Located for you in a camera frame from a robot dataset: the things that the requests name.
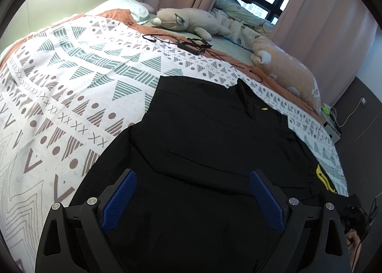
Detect white patterned blanket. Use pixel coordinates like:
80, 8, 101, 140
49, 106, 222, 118
0, 15, 350, 273

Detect white cable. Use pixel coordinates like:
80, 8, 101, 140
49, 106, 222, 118
331, 102, 364, 128

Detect beige plush toy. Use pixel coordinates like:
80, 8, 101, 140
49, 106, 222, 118
151, 7, 232, 41

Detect white pillow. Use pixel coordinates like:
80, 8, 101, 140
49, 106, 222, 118
98, 0, 157, 21

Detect white box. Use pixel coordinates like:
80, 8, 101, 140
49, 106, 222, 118
324, 121, 342, 144

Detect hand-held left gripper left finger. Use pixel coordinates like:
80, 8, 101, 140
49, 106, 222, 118
35, 168, 138, 273

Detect peach plush pillow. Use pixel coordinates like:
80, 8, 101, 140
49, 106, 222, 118
250, 36, 322, 114

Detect black shirt with yellow print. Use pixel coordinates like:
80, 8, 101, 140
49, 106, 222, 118
64, 75, 363, 273

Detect light blue quilt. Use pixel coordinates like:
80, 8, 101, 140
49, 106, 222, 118
212, 0, 276, 49

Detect person's right hand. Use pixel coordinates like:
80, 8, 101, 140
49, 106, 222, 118
345, 230, 363, 264

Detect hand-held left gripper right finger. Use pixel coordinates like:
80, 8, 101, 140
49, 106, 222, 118
249, 169, 350, 273

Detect pale green bed sheet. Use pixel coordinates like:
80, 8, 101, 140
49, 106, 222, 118
139, 13, 255, 66

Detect black cable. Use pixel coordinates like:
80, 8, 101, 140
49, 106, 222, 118
142, 33, 264, 83

